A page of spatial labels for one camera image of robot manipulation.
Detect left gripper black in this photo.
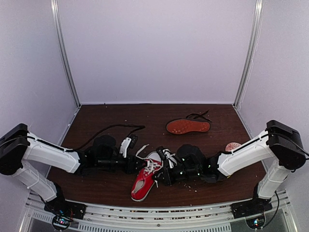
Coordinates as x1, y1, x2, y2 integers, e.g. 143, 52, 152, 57
97, 152, 149, 174

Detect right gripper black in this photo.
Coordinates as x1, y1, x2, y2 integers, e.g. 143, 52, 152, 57
152, 165, 201, 187

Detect red canvas sneaker white laces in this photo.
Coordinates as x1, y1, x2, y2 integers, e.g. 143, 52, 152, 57
130, 144, 163, 202

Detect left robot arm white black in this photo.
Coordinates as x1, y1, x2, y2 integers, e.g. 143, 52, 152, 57
0, 123, 146, 215

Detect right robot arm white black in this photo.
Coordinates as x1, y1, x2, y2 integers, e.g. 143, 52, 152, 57
153, 120, 309, 214

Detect upturned shoe orange sole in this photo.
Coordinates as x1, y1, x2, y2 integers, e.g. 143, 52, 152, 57
166, 110, 212, 135

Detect red patterned bowl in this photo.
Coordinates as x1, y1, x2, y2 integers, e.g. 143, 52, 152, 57
225, 142, 241, 152

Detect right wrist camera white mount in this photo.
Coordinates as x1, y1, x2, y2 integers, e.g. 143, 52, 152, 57
156, 146, 178, 169

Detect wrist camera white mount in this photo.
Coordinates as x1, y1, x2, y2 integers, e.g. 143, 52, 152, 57
156, 146, 178, 169
119, 134, 138, 159

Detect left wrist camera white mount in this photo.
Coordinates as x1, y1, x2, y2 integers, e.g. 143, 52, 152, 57
119, 134, 138, 159

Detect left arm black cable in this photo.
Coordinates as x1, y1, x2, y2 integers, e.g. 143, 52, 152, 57
24, 124, 146, 152

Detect front aluminium rail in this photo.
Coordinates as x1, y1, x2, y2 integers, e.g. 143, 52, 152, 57
18, 191, 299, 232

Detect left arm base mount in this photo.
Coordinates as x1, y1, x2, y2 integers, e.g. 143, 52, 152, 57
43, 183, 86, 229

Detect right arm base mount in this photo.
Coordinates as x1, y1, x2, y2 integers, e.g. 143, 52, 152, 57
231, 185, 273, 230

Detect right aluminium frame post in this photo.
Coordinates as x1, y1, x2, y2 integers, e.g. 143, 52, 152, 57
233, 0, 264, 110

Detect aluminium frame post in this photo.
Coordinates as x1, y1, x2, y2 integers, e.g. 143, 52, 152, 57
233, 0, 264, 110
50, 0, 81, 108

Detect left aluminium frame post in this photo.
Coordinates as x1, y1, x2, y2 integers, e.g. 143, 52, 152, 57
50, 0, 81, 108

